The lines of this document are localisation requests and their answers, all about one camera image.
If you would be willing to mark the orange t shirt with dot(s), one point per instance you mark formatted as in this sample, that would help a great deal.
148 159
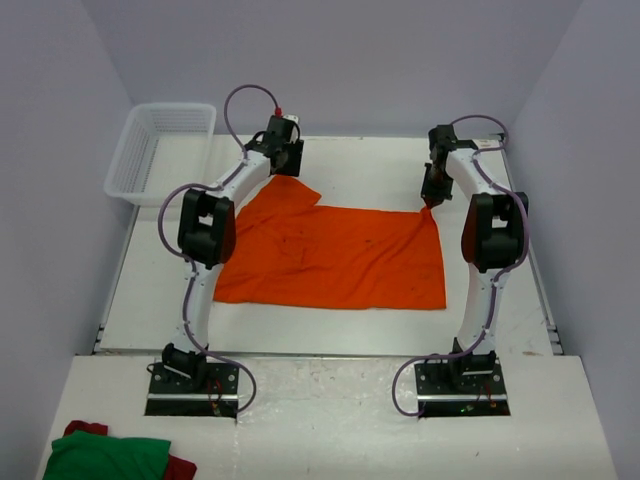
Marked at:
293 251

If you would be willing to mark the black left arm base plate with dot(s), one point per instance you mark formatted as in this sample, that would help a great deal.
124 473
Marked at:
212 393

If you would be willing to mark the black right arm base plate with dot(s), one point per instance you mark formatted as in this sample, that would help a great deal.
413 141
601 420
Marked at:
471 386

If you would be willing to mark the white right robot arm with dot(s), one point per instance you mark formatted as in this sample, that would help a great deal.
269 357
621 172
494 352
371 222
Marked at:
494 241

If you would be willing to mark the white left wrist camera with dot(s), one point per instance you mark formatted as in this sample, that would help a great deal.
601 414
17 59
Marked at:
296 133

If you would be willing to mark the white plastic basket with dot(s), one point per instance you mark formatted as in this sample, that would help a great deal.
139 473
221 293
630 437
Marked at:
161 147

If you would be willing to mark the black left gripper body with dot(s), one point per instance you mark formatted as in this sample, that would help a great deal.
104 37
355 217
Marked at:
291 160

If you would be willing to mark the green folded t shirt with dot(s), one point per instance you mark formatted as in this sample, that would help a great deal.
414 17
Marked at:
110 457

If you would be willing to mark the red folded t shirt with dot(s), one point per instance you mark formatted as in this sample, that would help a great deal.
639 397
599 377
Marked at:
85 427

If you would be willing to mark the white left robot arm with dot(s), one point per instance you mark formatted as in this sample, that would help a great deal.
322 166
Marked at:
206 235

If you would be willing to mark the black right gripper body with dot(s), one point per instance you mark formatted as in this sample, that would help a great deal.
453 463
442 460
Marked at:
438 186

